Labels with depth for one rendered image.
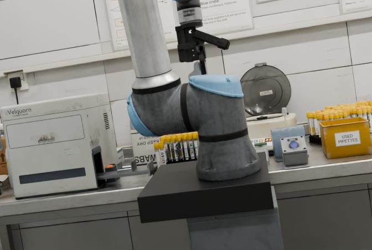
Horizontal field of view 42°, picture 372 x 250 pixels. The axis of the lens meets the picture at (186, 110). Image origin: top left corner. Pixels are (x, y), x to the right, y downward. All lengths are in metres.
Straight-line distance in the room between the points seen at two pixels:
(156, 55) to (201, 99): 0.14
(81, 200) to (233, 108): 0.65
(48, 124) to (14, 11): 0.89
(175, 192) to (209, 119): 0.18
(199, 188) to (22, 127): 0.74
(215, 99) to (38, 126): 0.70
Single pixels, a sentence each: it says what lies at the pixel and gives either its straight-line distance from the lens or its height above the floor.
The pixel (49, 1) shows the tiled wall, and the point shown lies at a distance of 2.29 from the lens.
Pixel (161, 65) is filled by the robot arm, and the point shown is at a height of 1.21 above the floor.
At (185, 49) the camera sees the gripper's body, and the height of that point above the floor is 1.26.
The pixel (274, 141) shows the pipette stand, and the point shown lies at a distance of 1.56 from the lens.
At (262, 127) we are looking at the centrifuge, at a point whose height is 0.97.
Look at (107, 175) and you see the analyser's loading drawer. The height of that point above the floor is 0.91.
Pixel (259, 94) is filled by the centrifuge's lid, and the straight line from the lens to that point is 2.05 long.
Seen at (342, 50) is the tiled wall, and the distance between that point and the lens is 2.12.
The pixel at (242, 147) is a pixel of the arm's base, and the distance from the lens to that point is 1.10.
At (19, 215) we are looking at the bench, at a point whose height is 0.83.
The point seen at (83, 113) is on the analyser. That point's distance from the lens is 1.54.
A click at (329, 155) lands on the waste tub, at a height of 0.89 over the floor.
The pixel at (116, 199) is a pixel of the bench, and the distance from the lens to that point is 1.51.
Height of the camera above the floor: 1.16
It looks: 3 degrees down
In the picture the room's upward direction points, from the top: 9 degrees counter-clockwise
